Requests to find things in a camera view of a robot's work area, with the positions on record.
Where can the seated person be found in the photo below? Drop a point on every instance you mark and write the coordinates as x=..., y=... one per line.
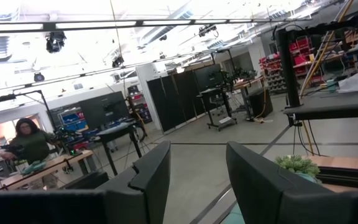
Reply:
x=31, y=143

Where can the black partition panels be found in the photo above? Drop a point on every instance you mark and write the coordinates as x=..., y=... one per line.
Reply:
x=172, y=96

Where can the red bin rack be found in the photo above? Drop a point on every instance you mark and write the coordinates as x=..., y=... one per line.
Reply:
x=297, y=53

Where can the wooden background table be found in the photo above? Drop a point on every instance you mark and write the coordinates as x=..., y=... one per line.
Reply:
x=42, y=169

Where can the wooden workbench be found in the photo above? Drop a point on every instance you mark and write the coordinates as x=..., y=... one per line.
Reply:
x=247, y=82

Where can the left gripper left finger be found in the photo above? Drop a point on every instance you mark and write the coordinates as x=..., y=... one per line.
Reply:
x=148, y=186

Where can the black monitor pole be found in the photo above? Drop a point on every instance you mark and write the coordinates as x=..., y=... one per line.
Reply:
x=287, y=68

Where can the black side table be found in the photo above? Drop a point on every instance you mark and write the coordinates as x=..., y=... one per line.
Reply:
x=117, y=132

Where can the black ceiling spotlight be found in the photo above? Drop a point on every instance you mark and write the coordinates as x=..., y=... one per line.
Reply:
x=39, y=76
x=117, y=61
x=207, y=30
x=55, y=42

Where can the white plastic bag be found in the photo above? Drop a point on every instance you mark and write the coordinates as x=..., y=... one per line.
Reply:
x=357, y=83

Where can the blue storage bins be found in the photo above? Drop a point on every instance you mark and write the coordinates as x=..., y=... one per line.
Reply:
x=73, y=119

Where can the yellow poles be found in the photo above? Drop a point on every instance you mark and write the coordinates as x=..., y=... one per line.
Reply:
x=325, y=46

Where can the black rolling desk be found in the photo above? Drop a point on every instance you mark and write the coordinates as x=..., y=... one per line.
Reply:
x=219, y=109

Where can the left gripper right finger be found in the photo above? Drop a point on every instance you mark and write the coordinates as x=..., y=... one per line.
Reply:
x=259, y=186

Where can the large black display screen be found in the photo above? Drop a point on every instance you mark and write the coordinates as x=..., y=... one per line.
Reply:
x=104, y=109

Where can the green rubber slide sandal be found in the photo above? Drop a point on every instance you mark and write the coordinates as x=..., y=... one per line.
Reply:
x=236, y=216

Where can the grey desk with pole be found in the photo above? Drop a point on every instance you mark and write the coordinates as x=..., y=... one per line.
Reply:
x=331, y=105

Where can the black box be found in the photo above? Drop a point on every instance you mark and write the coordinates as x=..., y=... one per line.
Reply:
x=259, y=102

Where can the small green potted plant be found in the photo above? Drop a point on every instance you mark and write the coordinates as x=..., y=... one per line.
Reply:
x=297, y=165

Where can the black monitor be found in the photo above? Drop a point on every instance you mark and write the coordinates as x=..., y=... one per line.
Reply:
x=208, y=77

